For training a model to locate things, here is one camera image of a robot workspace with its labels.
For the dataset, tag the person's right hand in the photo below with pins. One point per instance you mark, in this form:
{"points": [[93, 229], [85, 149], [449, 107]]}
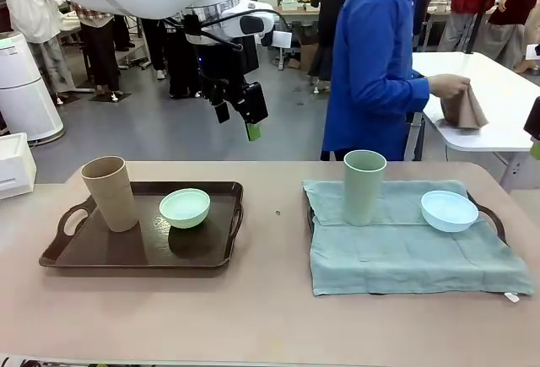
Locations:
{"points": [[447, 86]]}

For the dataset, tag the person in grey plaid shirt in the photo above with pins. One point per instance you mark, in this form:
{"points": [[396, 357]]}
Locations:
{"points": [[181, 76]]}

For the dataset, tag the cardboard box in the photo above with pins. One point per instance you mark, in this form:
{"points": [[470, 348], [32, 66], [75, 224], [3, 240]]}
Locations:
{"points": [[308, 57]]}

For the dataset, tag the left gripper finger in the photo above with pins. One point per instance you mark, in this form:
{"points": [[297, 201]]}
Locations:
{"points": [[253, 107], [221, 109]]}

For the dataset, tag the white foam box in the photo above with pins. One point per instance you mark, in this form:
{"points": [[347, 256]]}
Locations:
{"points": [[17, 164]]}

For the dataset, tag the person in blue shirt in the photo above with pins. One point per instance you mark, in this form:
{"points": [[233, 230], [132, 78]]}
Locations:
{"points": [[371, 67]]}

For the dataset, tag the person in dark trousers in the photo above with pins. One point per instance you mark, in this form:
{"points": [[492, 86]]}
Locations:
{"points": [[154, 46]]}

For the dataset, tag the mint green bowl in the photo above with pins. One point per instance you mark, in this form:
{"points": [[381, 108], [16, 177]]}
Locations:
{"points": [[185, 213]]}

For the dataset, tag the person in red plaid shirt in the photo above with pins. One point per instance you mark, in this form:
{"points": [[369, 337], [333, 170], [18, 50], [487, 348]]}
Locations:
{"points": [[99, 55]]}

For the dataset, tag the black tripod pole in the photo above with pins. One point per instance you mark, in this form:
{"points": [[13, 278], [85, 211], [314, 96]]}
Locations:
{"points": [[478, 8]]}

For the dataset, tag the pale green tall cup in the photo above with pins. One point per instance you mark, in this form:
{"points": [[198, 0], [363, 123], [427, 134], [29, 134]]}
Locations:
{"points": [[363, 194]]}

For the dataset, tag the white air purifier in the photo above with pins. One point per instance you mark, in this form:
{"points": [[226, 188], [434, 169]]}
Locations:
{"points": [[25, 101]]}

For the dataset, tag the person in black dress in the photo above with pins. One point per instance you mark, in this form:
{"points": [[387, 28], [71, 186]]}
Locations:
{"points": [[329, 25]]}

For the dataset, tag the person in white coat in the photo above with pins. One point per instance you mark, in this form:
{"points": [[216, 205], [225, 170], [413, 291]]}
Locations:
{"points": [[29, 17]]}

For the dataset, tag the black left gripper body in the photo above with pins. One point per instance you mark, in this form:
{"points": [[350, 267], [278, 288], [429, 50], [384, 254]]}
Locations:
{"points": [[223, 59]]}

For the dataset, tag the brown cloth mat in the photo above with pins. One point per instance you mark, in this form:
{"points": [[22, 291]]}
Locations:
{"points": [[466, 111]]}

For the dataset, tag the person's right forearm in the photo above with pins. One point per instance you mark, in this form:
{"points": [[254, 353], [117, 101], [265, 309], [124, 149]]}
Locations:
{"points": [[401, 90]]}

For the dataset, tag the white rounded table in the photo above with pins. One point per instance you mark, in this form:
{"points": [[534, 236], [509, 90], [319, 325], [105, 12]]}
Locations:
{"points": [[502, 88]]}

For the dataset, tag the background work table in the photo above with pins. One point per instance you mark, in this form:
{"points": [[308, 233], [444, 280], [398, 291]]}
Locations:
{"points": [[295, 10]]}

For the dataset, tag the teal cloth mat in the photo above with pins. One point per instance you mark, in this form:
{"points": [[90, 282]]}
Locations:
{"points": [[401, 257]]}

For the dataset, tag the light blue bowl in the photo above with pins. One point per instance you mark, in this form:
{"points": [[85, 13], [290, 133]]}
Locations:
{"points": [[449, 215]]}

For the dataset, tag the beige tall cup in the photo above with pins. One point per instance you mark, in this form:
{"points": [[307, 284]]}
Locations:
{"points": [[111, 198]]}

